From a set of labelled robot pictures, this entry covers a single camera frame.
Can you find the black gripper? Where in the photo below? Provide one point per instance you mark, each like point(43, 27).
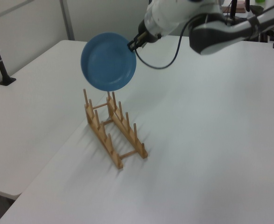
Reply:
point(144, 32)

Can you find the blue round plate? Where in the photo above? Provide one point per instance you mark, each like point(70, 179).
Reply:
point(106, 63)

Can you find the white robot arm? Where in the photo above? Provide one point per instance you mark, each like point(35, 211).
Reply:
point(167, 14)

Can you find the wooden plate rack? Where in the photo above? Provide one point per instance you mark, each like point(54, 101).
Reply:
point(97, 130)

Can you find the black pole stand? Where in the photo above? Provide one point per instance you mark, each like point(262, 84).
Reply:
point(1, 67)

